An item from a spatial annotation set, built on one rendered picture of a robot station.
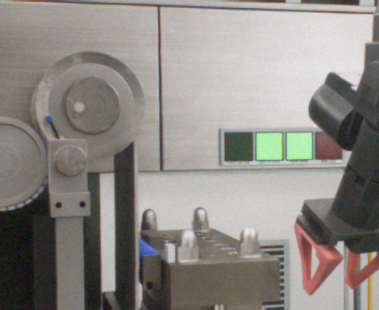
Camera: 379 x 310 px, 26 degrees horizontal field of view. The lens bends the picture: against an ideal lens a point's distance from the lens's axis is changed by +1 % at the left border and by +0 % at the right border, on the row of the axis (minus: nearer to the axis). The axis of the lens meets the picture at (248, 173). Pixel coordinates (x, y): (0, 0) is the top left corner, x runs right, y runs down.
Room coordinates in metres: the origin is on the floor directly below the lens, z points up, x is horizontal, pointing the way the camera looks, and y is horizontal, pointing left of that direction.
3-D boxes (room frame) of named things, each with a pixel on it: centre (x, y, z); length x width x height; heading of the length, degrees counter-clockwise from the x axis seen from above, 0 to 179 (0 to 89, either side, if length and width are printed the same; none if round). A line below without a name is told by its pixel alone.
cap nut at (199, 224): (1.49, 0.09, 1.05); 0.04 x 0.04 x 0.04
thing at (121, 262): (1.26, 0.19, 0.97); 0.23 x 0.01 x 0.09; 16
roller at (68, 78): (1.24, 0.25, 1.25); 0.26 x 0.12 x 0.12; 16
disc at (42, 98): (1.12, 0.21, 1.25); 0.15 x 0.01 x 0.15; 106
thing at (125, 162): (1.25, 0.19, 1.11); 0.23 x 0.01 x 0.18; 16
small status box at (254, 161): (1.54, -0.07, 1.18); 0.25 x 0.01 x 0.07; 106
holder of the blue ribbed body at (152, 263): (1.26, 0.17, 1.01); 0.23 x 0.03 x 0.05; 16
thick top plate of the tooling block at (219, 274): (1.33, 0.09, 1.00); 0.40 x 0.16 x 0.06; 16
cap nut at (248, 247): (1.19, 0.00, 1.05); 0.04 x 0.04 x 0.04
